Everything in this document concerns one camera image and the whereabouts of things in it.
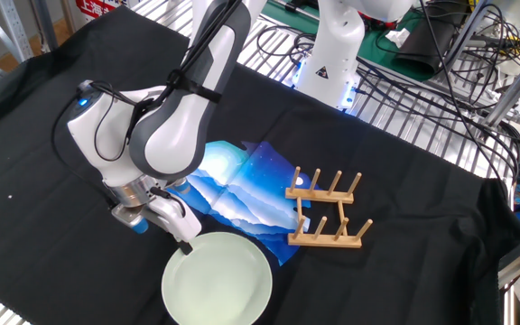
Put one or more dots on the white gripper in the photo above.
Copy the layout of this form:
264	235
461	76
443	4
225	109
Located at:
181	223

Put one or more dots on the pale green round plate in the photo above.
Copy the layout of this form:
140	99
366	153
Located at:
217	282

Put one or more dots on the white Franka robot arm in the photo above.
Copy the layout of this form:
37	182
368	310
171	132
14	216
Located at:
169	140

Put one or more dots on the wooden peg dish rack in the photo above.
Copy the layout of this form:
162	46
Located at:
321	196

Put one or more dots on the black cloth with blue print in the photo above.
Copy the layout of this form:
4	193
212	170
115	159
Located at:
400	225

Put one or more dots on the red and white sign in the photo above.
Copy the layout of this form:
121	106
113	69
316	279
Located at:
99	6

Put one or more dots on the green table mat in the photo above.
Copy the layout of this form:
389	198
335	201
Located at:
377	49

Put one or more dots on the grey perforated shelf upright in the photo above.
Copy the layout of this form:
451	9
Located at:
14	27

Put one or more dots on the crumpled white paper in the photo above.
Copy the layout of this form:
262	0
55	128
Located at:
397	37

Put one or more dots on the black fabric pouch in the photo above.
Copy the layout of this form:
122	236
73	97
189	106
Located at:
427	45

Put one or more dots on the silver and blue wrist camera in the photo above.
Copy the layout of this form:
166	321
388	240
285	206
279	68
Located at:
129	219

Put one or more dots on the slanted aluminium profile post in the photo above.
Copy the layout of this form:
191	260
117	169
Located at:
513	88

